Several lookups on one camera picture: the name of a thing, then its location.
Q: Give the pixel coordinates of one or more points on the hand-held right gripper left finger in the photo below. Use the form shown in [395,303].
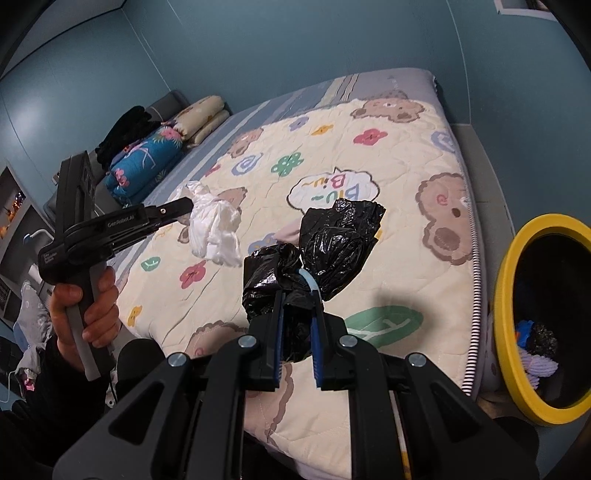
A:
[277,344]

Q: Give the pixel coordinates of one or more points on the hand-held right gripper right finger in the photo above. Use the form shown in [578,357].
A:
[315,353]

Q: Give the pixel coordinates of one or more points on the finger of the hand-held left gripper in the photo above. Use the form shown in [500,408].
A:
[168,210]

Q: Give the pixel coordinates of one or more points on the white plastic bag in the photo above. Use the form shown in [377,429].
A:
[212,226]

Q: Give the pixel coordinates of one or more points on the black plastic bag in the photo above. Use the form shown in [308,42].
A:
[332,249]

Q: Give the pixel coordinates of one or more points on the yellow trash bin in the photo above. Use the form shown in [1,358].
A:
[505,277]

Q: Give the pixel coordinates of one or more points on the blue plastic bag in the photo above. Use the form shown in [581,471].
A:
[524,333]

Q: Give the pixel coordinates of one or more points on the purple fluffy cloth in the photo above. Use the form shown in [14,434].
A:
[540,367]

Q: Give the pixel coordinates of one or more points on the person's left forearm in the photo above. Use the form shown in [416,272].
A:
[46,415]

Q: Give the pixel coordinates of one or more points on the person's left hand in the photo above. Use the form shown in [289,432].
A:
[64,323]

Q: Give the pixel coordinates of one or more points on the blue floral pillow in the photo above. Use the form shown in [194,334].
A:
[138,161]

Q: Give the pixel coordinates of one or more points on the black cloth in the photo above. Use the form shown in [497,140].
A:
[120,131]

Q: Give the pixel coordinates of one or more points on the beige pillow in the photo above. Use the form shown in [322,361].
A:
[201,110]
[212,125]

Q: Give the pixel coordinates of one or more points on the grey headboard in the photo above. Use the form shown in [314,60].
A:
[164,104]

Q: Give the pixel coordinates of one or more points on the grey cloth pile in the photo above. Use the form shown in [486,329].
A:
[32,332]

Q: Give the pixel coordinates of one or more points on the pink cloth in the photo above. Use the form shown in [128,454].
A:
[288,233]

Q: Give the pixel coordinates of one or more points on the grey striped bed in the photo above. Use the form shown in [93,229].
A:
[300,97]

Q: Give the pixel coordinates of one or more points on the printed bear blanket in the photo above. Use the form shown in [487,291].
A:
[406,152]

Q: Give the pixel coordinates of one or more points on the wall shelf with lights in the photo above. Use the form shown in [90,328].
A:
[14,207]

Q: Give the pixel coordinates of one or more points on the white wall frame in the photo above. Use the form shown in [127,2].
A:
[517,4]

